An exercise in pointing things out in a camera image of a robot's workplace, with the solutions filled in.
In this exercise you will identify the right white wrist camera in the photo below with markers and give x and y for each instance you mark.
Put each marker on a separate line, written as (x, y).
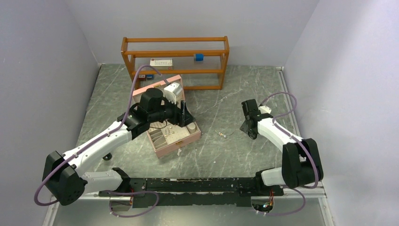
(264, 109)

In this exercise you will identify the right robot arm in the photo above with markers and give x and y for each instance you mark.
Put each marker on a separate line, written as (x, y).
(301, 164)

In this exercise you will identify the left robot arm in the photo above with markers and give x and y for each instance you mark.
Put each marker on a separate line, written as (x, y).
(66, 175)

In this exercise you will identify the orange wooden shelf rack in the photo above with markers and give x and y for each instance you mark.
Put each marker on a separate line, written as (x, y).
(137, 52)

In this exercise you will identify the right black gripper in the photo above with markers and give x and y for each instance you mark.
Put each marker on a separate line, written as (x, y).
(244, 128)

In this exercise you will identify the small blue block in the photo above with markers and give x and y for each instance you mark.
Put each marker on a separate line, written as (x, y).
(149, 76)

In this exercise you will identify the white red-print box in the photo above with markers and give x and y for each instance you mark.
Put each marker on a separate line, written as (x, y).
(162, 63)

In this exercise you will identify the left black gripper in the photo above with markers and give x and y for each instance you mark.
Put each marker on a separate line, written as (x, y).
(181, 117)

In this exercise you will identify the blue cube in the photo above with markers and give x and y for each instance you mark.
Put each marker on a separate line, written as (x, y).
(198, 57)

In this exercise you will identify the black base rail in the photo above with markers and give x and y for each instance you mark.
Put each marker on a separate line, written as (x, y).
(196, 191)

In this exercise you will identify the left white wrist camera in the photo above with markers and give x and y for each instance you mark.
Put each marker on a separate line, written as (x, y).
(174, 93)

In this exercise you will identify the pink jewelry box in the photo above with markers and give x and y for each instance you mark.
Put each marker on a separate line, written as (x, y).
(164, 136)

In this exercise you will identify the red emergency stop button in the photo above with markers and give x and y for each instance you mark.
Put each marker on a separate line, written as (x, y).
(107, 157)

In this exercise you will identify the beige watch pillow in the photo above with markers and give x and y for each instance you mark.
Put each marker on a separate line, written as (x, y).
(191, 127)

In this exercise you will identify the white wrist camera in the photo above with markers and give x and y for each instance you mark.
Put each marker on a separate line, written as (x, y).
(264, 109)
(174, 93)

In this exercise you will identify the gold pearl bangle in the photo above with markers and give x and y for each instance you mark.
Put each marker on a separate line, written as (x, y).
(224, 134)

